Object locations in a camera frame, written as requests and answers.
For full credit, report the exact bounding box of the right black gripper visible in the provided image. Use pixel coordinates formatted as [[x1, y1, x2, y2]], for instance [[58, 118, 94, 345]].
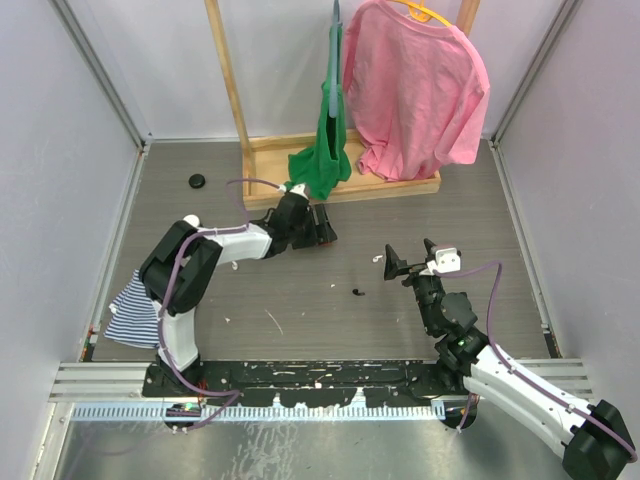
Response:
[[384, 245, 444, 334]]

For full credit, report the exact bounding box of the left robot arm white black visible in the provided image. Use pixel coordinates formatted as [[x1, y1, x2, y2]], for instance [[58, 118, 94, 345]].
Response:
[[139, 190, 337, 396]]

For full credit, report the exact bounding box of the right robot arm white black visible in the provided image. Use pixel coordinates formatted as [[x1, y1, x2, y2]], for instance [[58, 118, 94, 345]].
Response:
[[384, 240, 639, 479]]

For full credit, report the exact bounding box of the white earbud case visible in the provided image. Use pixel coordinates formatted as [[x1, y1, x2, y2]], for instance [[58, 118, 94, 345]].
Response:
[[183, 214, 201, 227]]

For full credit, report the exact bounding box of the black earbud case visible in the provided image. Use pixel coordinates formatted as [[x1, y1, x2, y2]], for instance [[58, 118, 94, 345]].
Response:
[[188, 173, 206, 189]]

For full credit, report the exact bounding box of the green tank top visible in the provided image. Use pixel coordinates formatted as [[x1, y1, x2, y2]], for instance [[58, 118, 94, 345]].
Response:
[[285, 28, 352, 200]]

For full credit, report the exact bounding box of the wooden clothes rack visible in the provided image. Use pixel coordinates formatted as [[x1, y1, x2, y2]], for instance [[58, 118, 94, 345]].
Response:
[[203, 0, 482, 212]]

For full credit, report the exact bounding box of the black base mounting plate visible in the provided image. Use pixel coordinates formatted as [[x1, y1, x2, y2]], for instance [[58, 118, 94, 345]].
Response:
[[142, 358, 481, 409]]

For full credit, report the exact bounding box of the grey-blue clothes hanger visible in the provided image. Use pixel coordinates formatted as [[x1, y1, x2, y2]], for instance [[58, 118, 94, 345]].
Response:
[[328, 0, 342, 119]]

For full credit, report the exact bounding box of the pink t-shirt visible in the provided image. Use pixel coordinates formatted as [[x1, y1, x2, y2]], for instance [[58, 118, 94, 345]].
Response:
[[342, 1, 490, 182]]

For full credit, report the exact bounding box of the blue white striped cloth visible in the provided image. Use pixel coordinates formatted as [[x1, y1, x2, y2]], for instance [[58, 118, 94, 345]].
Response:
[[104, 270, 159, 349]]

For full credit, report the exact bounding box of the yellow clothes hanger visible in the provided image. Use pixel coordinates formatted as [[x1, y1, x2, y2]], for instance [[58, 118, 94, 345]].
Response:
[[390, 0, 452, 27]]

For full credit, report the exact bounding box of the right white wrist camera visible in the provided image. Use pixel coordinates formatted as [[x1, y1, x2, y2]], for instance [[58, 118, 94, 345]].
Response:
[[435, 245, 461, 275]]

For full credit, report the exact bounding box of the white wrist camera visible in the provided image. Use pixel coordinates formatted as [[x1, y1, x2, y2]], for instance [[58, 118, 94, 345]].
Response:
[[435, 245, 461, 275], [278, 183, 310, 199]]

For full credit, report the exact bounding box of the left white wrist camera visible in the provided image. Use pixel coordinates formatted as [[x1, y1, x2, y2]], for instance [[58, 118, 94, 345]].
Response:
[[278, 183, 310, 199]]

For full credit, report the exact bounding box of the grey slotted cable duct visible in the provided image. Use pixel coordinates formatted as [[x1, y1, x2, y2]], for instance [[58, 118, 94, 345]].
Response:
[[71, 397, 445, 423]]

